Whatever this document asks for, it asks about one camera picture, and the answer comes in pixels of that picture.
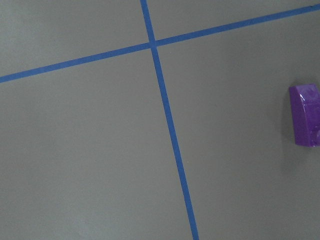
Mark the purple trapezoid block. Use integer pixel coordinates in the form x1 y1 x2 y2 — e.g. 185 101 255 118
289 83 320 147

